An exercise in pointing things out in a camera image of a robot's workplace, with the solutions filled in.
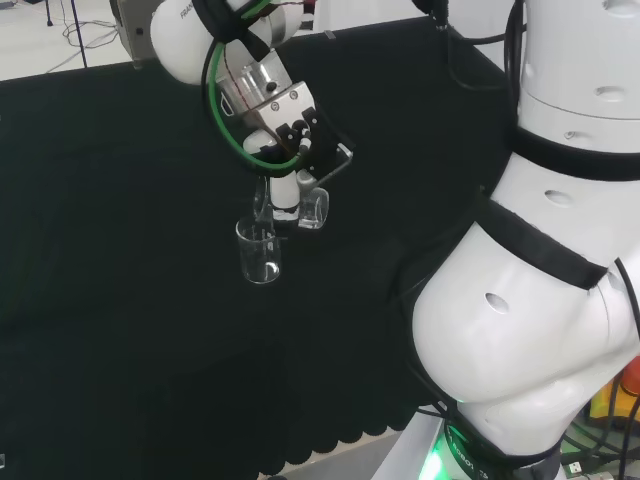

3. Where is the black tripod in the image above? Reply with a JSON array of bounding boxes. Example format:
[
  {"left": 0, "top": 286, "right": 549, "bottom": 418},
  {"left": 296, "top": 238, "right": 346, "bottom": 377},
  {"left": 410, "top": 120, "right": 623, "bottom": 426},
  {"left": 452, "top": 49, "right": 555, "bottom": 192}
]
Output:
[{"left": 44, "top": 0, "right": 90, "bottom": 70}]

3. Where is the clear glass beaker with markings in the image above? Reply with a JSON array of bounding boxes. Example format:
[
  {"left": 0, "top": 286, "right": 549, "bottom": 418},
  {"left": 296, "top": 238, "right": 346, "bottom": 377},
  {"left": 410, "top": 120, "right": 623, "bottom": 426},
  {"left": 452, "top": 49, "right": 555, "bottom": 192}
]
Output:
[{"left": 252, "top": 177, "right": 332, "bottom": 233}]

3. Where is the green cable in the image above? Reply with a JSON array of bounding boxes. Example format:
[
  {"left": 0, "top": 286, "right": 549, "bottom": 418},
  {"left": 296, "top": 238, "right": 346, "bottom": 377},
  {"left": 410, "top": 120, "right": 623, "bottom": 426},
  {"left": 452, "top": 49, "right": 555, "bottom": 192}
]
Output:
[{"left": 206, "top": 0, "right": 312, "bottom": 172}]

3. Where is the yellow stop button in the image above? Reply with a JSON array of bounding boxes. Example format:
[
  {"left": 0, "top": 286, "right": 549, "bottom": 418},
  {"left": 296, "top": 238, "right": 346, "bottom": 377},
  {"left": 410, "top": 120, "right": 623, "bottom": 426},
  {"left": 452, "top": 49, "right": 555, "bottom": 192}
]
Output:
[{"left": 587, "top": 349, "right": 640, "bottom": 451}]

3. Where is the black bench cloth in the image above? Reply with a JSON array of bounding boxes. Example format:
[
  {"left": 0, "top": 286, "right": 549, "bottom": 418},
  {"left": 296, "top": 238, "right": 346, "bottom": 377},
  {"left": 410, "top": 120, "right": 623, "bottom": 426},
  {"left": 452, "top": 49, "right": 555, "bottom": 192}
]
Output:
[{"left": 0, "top": 14, "right": 507, "bottom": 480}]

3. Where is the black cable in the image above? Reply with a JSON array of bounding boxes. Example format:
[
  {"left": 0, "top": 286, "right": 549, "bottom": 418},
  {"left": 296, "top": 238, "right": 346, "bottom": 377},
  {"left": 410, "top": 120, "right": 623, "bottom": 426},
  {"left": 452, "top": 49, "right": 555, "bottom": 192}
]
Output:
[
  {"left": 432, "top": 0, "right": 522, "bottom": 94},
  {"left": 612, "top": 257, "right": 640, "bottom": 351}
]

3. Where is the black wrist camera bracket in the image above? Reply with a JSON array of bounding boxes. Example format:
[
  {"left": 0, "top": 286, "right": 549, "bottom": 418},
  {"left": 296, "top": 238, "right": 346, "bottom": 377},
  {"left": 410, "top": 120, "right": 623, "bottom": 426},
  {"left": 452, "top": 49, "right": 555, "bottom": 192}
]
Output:
[{"left": 312, "top": 107, "right": 357, "bottom": 187}]

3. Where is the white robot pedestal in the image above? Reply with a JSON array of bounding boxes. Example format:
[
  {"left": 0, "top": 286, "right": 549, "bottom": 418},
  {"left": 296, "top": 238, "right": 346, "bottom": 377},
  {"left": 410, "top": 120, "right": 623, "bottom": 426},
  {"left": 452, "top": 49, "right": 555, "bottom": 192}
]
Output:
[{"left": 384, "top": 412, "right": 451, "bottom": 480}]

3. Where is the grey box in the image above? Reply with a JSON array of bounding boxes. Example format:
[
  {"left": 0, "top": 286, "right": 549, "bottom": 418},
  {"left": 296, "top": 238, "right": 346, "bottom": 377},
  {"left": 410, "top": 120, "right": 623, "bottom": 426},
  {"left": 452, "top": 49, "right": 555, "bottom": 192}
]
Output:
[{"left": 109, "top": 0, "right": 162, "bottom": 71}]

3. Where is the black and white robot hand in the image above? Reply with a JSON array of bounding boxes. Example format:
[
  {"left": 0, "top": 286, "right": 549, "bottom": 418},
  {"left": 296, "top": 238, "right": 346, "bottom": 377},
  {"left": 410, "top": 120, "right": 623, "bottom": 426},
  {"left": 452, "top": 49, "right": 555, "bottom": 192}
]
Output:
[{"left": 242, "top": 103, "right": 332, "bottom": 229}]

